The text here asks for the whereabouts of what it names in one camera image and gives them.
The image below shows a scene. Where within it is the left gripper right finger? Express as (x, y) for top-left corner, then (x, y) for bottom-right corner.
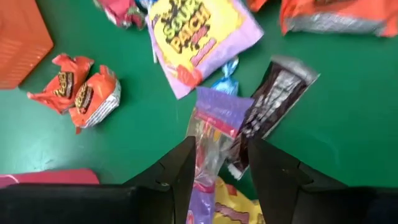
(248, 138), (346, 224)

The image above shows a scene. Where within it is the blue lollipop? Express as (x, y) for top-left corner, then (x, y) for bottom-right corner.
(211, 57), (240, 96)

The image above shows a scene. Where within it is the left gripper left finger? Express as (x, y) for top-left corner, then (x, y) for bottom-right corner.
(124, 136), (197, 224)

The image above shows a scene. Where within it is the pink plastic bin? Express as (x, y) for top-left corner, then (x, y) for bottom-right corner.
(0, 168), (101, 189)

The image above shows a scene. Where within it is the yellow Sour Patch packet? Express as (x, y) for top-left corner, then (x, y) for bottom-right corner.
(213, 176), (266, 224)
(146, 0), (265, 100)

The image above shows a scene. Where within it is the orange Reese's cup packet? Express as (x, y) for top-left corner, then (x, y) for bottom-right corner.
(27, 53), (95, 114)
(68, 64), (122, 135)
(246, 0), (269, 13)
(279, 0), (398, 39)

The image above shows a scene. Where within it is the purple clear candy packet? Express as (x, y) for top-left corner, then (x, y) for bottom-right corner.
(185, 86), (255, 224)

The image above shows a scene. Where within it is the orange plastic basket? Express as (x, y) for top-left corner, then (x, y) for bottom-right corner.
(0, 0), (55, 91)

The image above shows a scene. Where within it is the red wrapped candy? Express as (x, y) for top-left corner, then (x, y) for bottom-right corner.
(92, 0), (147, 30)

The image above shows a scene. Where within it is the brown Hershey's Zero Sugar packet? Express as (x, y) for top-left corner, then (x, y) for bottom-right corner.
(226, 55), (321, 181)

